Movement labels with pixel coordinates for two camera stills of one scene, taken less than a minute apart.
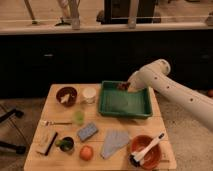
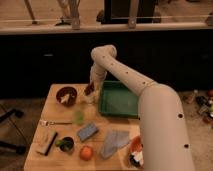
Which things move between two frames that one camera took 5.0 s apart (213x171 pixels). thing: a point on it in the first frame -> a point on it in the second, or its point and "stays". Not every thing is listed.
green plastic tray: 123,102 stays
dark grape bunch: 124,86 -> 89,89
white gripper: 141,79 -> 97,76
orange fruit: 86,152 stays
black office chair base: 9,146 stays
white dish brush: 136,156 stays
